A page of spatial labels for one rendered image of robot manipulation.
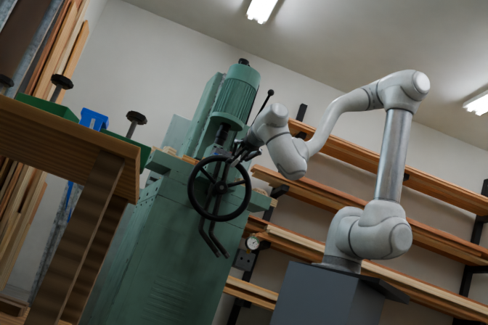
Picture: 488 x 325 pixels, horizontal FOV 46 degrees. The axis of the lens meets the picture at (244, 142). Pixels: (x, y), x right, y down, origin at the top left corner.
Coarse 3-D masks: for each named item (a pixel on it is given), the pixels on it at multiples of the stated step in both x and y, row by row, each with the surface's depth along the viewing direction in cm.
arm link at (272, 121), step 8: (272, 104) 211; (280, 104) 212; (264, 112) 211; (272, 112) 208; (280, 112) 209; (288, 112) 211; (256, 120) 216; (264, 120) 211; (272, 120) 209; (280, 120) 209; (256, 128) 216; (264, 128) 212; (272, 128) 210; (280, 128) 211; (264, 136) 213; (272, 136) 210
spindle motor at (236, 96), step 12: (228, 72) 292; (240, 72) 287; (252, 72) 288; (228, 84) 287; (240, 84) 286; (252, 84) 288; (228, 96) 283; (240, 96) 284; (252, 96) 289; (216, 108) 284; (228, 108) 282; (240, 108) 283; (216, 120) 286; (228, 120) 281; (240, 120) 283
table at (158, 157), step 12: (156, 156) 256; (168, 156) 258; (156, 168) 267; (168, 168) 258; (180, 168) 259; (192, 168) 261; (204, 180) 255; (216, 180) 254; (228, 192) 263; (240, 192) 266; (252, 192) 268; (252, 204) 269; (264, 204) 269
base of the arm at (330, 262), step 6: (324, 258) 227; (330, 258) 224; (336, 258) 222; (342, 258) 222; (312, 264) 225; (318, 264) 224; (324, 264) 224; (330, 264) 222; (336, 264) 221; (342, 264) 221; (348, 264) 221; (354, 264) 222; (342, 270) 219; (348, 270) 217; (354, 270) 222; (360, 270) 226
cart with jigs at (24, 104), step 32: (0, 96) 96; (32, 96) 110; (0, 128) 113; (32, 128) 102; (64, 128) 97; (32, 160) 139; (64, 160) 123; (96, 160) 98; (128, 160) 100; (96, 192) 97; (128, 192) 135; (96, 224) 96; (64, 256) 94; (96, 256) 141; (64, 288) 92; (0, 320) 99; (32, 320) 90; (64, 320) 136
